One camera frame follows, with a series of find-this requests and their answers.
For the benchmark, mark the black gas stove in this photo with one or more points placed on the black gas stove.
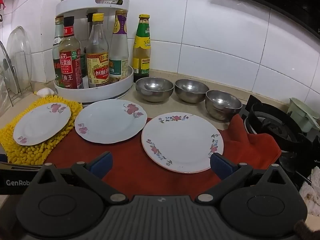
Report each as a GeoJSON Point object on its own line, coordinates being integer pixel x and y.
{"type": "Point", "coordinates": [275, 125]}

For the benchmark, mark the pale green plastic holder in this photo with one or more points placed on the pale green plastic holder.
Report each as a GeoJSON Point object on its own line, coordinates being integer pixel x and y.
{"type": "Point", "coordinates": [301, 115]}

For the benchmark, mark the yellow chenille mat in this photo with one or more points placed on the yellow chenille mat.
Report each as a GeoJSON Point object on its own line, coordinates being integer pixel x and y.
{"type": "Point", "coordinates": [30, 153]}

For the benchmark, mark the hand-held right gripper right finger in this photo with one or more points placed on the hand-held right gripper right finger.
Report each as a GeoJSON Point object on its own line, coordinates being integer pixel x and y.
{"type": "Point", "coordinates": [221, 165]}

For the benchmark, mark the purple-label clear bottle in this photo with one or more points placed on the purple-label clear bottle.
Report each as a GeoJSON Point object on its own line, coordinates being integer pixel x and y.
{"type": "Point", "coordinates": [119, 50]}

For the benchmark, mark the large floral white plate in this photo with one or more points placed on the large floral white plate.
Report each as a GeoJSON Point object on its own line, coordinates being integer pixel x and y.
{"type": "Point", "coordinates": [182, 142]}

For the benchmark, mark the white two-tier turntable rack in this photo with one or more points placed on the white two-tier turntable rack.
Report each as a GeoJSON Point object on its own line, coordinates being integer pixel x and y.
{"type": "Point", "coordinates": [105, 90]}

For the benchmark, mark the medium floral white plate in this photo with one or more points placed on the medium floral white plate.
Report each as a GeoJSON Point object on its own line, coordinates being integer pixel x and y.
{"type": "Point", "coordinates": [110, 122]}

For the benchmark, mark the small floral white plate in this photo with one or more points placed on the small floral white plate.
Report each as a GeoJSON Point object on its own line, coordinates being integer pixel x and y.
{"type": "Point", "coordinates": [42, 125]}

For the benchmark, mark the white garlic bulb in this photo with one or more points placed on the white garlic bulb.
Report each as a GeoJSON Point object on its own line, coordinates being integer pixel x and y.
{"type": "Point", "coordinates": [43, 92]}

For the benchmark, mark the yellow-cap vinegar bottle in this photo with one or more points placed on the yellow-cap vinegar bottle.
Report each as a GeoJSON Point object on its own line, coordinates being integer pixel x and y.
{"type": "Point", "coordinates": [98, 65]}

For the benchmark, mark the white towel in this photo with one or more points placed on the white towel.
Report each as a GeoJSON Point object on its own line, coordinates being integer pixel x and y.
{"type": "Point", "coordinates": [312, 192]}

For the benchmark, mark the red cloth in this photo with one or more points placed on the red cloth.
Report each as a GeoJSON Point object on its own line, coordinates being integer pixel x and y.
{"type": "Point", "coordinates": [130, 160]}

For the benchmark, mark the person's right forearm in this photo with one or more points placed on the person's right forearm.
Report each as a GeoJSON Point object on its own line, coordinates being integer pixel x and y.
{"type": "Point", "coordinates": [306, 231]}

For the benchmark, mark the green-yellow label sauce bottle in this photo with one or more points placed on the green-yellow label sauce bottle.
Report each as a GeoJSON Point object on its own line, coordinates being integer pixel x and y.
{"type": "Point", "coordinates": [142, 52]}

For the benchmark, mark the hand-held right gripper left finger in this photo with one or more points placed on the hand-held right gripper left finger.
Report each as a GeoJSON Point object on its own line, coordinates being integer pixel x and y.
{"type": "Point", "coordinates": [102, 163]}

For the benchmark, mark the red wall hook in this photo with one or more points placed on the red wall hook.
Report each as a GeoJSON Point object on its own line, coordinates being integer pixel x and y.
{"type": "Point", "coordinates": [2, 1]}

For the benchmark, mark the green-cap clear bottle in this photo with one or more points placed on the green-cap clear bottle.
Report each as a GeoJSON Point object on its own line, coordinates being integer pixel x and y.
{"type": "Point", "coordinates": [58, 45]}

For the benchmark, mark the wide steel bowl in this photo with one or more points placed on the wide steel bowl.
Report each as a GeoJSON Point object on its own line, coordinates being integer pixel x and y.
{"type": "Point", "coordinates": [153, 90]}

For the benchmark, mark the red-label soy sauce bottle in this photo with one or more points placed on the red-label soy sauce bottle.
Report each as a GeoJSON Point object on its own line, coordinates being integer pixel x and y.
{"type": "Point", "coordinates": [71, 62]}

